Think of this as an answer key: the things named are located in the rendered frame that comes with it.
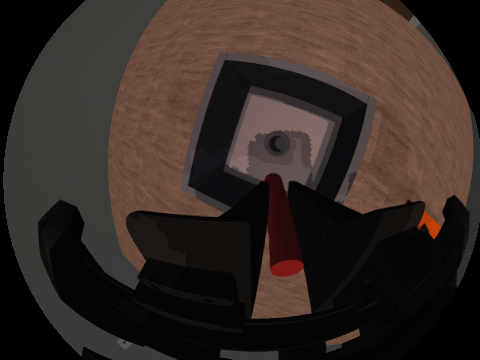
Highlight red peg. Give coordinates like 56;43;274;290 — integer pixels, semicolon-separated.
264;172;304;277

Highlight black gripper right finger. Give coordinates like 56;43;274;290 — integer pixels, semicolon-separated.
287;180;425;313

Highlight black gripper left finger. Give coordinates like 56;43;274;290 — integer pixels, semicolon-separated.
125;180;269;319

